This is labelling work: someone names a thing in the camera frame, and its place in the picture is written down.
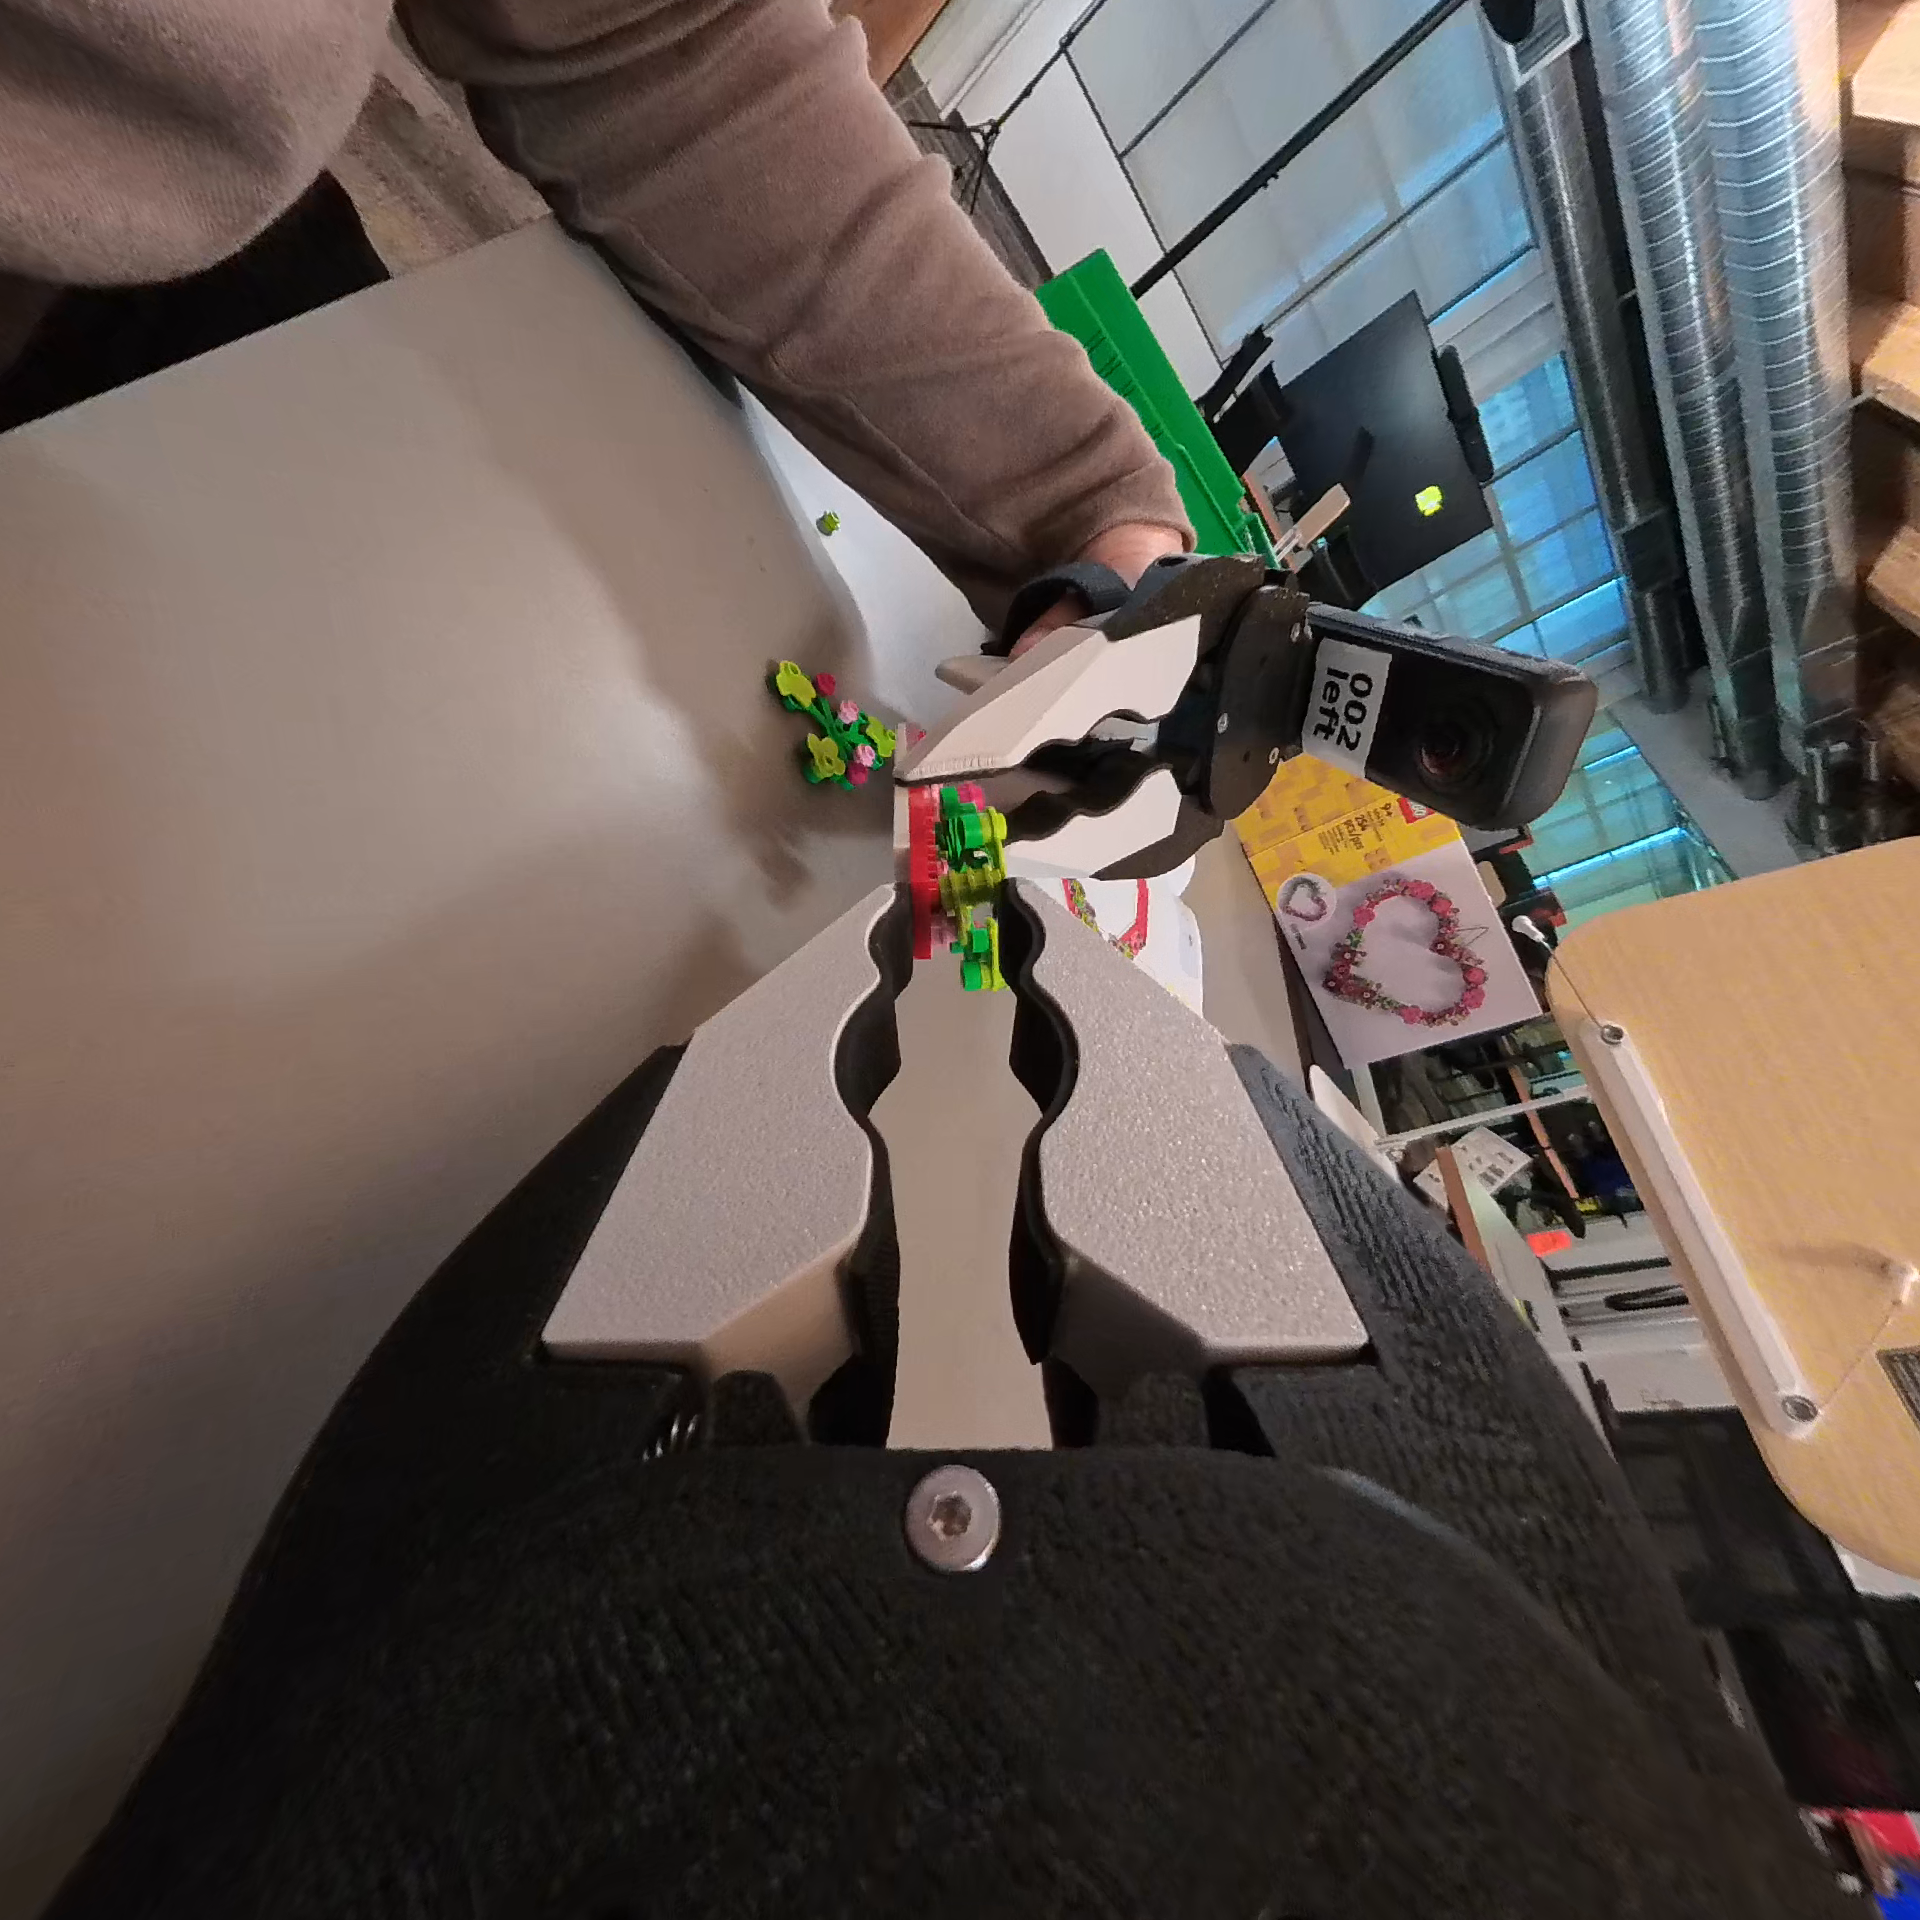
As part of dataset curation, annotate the light wooden board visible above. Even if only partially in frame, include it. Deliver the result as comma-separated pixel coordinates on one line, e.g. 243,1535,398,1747
1543,837,1920,1581

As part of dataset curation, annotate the lego instruction booklet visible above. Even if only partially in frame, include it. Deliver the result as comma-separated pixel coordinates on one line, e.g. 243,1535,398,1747
1051,877,1206,1011

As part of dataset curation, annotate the black monitor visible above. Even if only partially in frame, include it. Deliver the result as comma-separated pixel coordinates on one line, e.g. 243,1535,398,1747
1272,290,1499,606

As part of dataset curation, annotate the red lego strip with flowers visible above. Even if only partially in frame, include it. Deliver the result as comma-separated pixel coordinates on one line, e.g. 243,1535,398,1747
906,780,1012,997

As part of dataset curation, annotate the silver ventilation duct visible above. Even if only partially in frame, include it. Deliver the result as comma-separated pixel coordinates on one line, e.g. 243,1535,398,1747
1656,0,1867,782
1500,0,1701,711

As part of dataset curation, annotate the person's left forearm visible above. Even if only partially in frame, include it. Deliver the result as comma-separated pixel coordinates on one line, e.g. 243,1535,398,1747
392,0,1199,625

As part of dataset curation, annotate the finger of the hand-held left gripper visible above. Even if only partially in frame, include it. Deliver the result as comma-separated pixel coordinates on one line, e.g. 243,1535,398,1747
999,741,1206,882
894,613,1205,787

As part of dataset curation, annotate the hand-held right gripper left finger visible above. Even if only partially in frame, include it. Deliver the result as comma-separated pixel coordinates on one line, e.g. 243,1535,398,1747
542,882,906,1421

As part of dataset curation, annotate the green lego flower cluster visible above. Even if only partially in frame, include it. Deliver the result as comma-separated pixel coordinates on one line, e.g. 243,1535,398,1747
770,658,900,794

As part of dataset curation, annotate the lego set box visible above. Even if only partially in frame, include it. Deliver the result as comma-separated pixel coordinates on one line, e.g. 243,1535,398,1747
1236,750,1549,1071

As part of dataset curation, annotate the green plastic crate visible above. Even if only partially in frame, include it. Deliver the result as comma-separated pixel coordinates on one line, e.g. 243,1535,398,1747
1033,246,1280,569

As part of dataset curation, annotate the brown cardboard box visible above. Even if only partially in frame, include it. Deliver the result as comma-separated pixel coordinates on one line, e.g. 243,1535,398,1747
1837,0,1920,438

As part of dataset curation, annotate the person's left hand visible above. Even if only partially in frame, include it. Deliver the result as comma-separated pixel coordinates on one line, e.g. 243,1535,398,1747
1007,518,1197,660

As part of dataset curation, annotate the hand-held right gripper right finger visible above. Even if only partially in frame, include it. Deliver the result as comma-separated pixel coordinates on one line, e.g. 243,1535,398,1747
999,882,1371,1417

